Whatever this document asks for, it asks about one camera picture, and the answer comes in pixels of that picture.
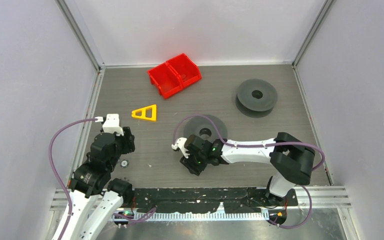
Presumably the grey spool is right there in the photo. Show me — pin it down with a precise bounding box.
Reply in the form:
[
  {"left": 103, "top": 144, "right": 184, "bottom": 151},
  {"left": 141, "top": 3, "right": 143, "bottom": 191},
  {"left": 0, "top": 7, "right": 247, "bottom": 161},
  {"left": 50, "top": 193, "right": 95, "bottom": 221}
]
[
  {"left": 183, "top": 114, "right": 228, "bottom": 142},
  {"left": 235, "top": 78, "right": 278, "bottom": 118}
]

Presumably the left red bin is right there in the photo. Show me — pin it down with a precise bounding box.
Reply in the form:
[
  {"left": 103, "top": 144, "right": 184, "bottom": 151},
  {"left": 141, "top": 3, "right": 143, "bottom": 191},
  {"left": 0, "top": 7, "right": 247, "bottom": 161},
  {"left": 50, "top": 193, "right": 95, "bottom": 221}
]
[{"left": 147, "top": 63, "right": 184, "bottom": 100}]

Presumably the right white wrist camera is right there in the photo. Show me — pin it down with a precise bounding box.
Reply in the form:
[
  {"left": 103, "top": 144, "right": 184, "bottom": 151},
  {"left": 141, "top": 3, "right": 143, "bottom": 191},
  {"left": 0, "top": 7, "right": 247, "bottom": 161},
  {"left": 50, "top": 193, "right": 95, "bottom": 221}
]
[{"left": 171, "top": 137, "right": 190, "bottom": 159}]

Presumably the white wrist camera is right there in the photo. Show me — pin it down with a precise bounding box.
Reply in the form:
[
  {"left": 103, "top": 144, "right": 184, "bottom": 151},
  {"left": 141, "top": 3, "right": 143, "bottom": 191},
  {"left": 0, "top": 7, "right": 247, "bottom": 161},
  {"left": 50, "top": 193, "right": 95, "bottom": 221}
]
[
  {"left": 94, "top": 113, "right": 125, "bottom": 136},
  {"left": 171, "top": 137, "right": 190, "bottom": 159}
]

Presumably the right red bin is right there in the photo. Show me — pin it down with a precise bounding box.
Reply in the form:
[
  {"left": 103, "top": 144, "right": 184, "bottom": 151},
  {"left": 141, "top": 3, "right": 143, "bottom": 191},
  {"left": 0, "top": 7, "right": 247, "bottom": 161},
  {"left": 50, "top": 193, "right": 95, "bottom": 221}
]
[{"left": 166, "top": 53, "right": 202, "bottom": 88}]

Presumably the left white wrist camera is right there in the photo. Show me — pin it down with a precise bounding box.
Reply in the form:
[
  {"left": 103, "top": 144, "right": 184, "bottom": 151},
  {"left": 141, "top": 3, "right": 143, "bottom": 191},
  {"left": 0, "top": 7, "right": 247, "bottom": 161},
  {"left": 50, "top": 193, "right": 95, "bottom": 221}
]
[{"left": 94, "top": 113, "right": 125, "bottom": 136}]

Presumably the small round connector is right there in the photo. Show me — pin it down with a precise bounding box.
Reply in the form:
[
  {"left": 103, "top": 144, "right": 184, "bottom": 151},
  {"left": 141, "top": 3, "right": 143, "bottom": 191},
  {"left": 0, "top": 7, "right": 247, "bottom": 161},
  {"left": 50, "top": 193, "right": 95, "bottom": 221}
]
[{"left": 120, "top": 159, "right": 129, "bottom": 168}]

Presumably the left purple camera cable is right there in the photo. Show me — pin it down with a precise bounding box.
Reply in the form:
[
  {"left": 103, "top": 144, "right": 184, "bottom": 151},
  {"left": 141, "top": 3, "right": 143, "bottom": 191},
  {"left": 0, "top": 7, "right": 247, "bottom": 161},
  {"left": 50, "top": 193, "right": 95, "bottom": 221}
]
[{"left": 48, "top": 118, "right": 98, "bottom": 240}]

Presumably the purple camera cable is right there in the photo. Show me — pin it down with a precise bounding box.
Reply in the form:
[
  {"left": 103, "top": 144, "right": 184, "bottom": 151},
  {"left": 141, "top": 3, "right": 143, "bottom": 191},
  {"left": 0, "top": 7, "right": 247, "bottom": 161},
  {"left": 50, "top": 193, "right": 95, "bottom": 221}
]
[
  {"left": 48, "top": 118, "right": 98, "bottom": 240},
  {"left": 172, "top": 114, "right": 326, "bottom": 172}
]

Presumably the red bin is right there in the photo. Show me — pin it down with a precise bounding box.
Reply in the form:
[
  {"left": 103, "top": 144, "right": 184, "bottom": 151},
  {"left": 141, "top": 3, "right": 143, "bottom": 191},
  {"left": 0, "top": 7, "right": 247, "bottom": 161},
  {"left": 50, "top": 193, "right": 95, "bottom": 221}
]
[
  {"left": 147, "top": 63, "right": 184, "bottom": 100},
  {"left": 166, "top": 53, "right": 202, "bottom": 88}
]

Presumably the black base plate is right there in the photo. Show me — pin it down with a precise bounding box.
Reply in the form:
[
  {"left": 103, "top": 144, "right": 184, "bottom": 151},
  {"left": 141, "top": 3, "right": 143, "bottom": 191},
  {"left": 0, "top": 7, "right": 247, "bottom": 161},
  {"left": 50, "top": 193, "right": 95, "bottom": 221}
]
[{"left": 125, "top": 187, "right": 298, "bottom": 214}]

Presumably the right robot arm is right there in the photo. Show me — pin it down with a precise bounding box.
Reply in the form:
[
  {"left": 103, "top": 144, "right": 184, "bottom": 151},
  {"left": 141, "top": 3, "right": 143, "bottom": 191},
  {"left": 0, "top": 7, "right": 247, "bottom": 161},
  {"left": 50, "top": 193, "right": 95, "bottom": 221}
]
[{"left": 171, "top": 132, "right": 316, "bottom": 205}]

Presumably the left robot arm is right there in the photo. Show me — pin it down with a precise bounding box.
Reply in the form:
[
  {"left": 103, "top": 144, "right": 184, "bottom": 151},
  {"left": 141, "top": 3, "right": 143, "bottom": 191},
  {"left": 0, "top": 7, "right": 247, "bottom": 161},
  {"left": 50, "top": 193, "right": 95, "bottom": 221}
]
[{"left": 52, "top": 126, "right": 135, "bottom": 240}]

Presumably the grey slotted cable duct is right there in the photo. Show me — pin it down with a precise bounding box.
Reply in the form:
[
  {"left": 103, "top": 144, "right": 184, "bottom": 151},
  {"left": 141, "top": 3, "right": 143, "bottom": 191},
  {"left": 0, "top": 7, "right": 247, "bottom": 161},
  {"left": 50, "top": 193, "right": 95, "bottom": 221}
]
[{"left": 146, "top": 209, "right": 270, "bottom": 222}]

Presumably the yellow triangular plastic piece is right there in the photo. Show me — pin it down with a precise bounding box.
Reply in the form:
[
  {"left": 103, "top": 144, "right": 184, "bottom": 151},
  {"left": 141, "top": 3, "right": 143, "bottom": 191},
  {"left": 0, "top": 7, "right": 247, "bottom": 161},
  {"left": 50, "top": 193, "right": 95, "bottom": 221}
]
[{"left": 131, "top": 104, "right": 157, "bottom": 122}]

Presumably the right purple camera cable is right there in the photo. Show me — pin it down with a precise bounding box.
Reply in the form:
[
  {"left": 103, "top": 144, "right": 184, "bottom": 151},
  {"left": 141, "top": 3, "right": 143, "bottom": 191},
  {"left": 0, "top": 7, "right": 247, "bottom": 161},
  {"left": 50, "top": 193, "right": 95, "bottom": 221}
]
[{"left": 172, "top": 114, "right": 326, "bottom": 172}]

